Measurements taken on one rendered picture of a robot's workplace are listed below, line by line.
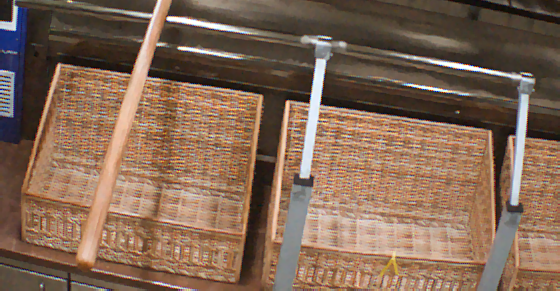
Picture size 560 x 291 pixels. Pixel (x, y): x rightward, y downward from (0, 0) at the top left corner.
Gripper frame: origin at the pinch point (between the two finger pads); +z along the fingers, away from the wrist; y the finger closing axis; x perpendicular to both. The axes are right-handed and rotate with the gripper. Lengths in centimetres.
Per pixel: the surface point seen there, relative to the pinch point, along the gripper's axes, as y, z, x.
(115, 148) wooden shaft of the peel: -5.4, 27.8, 18.8
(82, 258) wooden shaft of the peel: 29.1, 28.7, 19.1
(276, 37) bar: -70, 32, 43
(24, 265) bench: -54, 93, -12
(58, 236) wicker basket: -57, 85, -4
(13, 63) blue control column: -104, 63, -28
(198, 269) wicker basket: -59, 87, 31
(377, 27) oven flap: -109, 42, 67
